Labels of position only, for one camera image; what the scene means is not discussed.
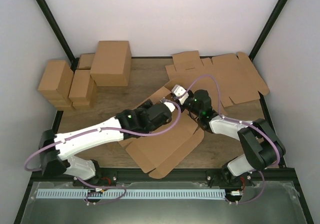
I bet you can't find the rear small cardboard box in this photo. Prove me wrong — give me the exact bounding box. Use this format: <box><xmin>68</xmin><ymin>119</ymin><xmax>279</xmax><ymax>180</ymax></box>
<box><xmin>77</xmin><ymin>53</ymin><xmax>95</xmax><ymax>70</ymax></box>

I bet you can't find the light blue slotted cable duct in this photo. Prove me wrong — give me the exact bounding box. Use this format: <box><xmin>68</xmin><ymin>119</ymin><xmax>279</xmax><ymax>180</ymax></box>
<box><xmin>36</xmin><ymin>189</ymin><xmax>226</xmax><ymax>200</ymax></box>

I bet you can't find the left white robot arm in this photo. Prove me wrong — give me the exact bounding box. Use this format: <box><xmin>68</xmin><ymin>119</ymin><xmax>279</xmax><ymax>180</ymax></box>
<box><xmin>39</xmin><ymin>100</ymin><xmax>175</xmax><ymax>183</ymax></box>

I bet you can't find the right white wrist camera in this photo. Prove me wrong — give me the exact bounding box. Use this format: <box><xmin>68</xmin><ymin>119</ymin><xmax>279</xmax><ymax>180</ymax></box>
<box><xmin>171</xmin><ymin>85</ymin><xmax>191</xmax><ymax>105</ymax></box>

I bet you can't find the stack of flat cardboard blanks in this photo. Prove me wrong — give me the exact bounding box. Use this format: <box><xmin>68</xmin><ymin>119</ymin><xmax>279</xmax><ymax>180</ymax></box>
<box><xmin>165</xmin><ymin>50</ymin><xmax>270</xmax><ymax>113</ymax></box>

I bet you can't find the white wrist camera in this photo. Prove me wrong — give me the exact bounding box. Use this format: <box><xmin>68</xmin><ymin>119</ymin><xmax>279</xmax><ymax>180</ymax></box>
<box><xmin>171</xmin><ymin>85</ymin><xmax>191</xmax><ymax>105</ymax></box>
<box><xmin>160</xmin><ymin>98</ymin><xmax>176</xmax><ymax>113</ymax></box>

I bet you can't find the black aluminium frame rail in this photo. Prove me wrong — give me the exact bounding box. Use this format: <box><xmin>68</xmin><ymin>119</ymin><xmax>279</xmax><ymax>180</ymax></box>
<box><xmin>31</xmin><ymin>168</ymin><xmax>298</xmax><ymax>183</ymax></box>

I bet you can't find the large folded cardboard box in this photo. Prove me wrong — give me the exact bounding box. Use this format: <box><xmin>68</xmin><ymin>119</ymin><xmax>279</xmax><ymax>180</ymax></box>
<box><xmin>90</xmin><ymin>40</ymin><xmax>132</xmax><ymax>87</ymax></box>

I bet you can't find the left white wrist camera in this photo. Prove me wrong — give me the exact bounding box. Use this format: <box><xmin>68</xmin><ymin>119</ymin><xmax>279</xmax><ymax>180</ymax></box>
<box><xmin>160</xmin><ymin>98</ymin><xmax>176</xmax><ymax>113</ymax></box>

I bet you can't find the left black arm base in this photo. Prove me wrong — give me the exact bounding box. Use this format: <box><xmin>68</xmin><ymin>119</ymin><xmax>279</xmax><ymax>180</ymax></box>
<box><xmin>85</xmin><ymin>168</ymin><xmax>118</xmax><ymax>187</ymax></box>

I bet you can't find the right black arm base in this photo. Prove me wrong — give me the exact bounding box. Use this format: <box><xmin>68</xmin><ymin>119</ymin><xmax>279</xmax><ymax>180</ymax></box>
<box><xmin>205</xmin><ymin>168</ymin><xmax>252</xmax><ymax>188</ymax></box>

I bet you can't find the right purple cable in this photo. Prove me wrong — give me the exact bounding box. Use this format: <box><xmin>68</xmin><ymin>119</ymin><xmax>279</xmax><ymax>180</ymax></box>
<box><xmin>174</xmin><ymin>74</ymin><xmax>281</xmax><ymax>206</ymax></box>

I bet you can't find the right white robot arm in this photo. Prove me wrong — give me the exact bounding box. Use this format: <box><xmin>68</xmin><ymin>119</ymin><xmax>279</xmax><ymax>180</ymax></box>
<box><xmin>179</xmin><ymin>90</ymin><xmax>286</xmax><ymax>183</ymax></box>

